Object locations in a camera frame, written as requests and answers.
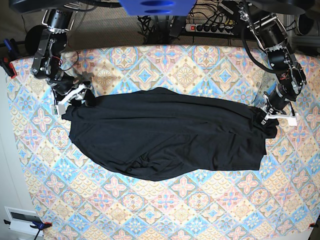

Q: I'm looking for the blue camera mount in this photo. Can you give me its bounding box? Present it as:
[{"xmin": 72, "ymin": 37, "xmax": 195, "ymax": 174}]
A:
[{"xmin": 118, "ymin": 0, "xmax": 196, "ymax": 17}]

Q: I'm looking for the black round speaker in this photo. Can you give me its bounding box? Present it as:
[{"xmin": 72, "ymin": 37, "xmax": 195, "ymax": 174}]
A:
[{"xmin": 24, "ymin": 25, "xmax": 46, "ymax": 56}]

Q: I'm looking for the black t-shirt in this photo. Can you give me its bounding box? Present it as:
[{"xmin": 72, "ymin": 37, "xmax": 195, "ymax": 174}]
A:
[{"xmin": 62, "ymin": 87, "xmax": 279, "ymax": 182}]

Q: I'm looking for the white power strip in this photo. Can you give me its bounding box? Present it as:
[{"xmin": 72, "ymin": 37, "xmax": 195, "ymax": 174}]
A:
[{"xmin": 184, "ymin": 23, "xmax": 233, "ymax": 35}]

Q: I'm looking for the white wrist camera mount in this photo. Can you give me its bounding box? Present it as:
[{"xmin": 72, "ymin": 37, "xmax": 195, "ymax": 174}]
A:
[
  {"xmin": 259, "ymin": 91, "xmax": 298, "ymax": 127},
  {"xmin": 51, "ymin": 83, "xmax": 92, "ymax": 116}
]

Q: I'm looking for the red black clamp upper left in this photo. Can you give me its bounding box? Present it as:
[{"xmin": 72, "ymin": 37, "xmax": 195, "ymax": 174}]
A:
[{"xmin": 0, "ymin": 38, "xmax": 18, "ymax": 79}]

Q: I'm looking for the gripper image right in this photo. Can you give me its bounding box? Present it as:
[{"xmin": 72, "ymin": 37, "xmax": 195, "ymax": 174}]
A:
[{"xmin": 259, "ymin": 84, "xmax": 297, "ymax": 118}]

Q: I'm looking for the orange clamp lower right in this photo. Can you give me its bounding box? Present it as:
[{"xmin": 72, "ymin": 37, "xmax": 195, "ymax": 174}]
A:
[{"xmin": 309, "ymin": 223, "xmax": 320, "ymax": 228}]

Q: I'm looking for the white round device upper right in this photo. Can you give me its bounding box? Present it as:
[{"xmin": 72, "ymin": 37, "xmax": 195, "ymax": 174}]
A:
[{"xmin": 296, "ymin": 14, "xmax": 314, "ymax": 35}]

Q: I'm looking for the white wall vent box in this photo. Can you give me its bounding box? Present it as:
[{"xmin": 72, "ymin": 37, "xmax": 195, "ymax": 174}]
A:
[{"xmin": 4, "ymin": 206, "xmax": 41, "ymax": 236}]

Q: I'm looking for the blue clamp lower left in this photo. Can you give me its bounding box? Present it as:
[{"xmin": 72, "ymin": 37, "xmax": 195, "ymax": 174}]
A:
[{"xmin": 3, "ymin": 219, "xmax": 53, "ymax": 240}]

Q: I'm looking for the patterned tablecloth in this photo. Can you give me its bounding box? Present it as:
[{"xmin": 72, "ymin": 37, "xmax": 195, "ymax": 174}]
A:
[{"xmin": 6, "ymin": 45, "xmax": 320, "ymax": 240}]

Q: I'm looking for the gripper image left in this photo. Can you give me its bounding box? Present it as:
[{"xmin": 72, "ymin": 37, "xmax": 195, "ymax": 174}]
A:
[{"xmin": 48, "ymin": 73, "xmax": 88, "ymax": 100}]

